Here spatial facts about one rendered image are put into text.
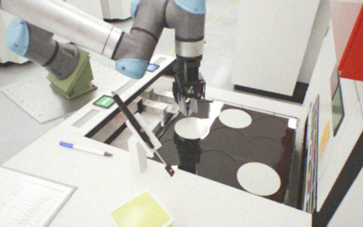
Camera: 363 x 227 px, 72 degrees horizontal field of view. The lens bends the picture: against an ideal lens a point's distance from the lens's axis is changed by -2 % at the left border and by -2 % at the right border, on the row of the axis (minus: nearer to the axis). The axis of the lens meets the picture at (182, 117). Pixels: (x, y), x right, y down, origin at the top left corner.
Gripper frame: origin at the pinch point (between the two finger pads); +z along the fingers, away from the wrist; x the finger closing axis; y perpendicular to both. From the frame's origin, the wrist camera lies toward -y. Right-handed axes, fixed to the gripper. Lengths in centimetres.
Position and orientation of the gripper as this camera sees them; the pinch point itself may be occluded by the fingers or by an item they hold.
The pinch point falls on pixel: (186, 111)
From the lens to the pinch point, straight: 79.8
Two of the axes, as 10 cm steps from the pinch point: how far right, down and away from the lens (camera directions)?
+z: 0.0, 8.1, 5.9
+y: 1.8, 5.8, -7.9
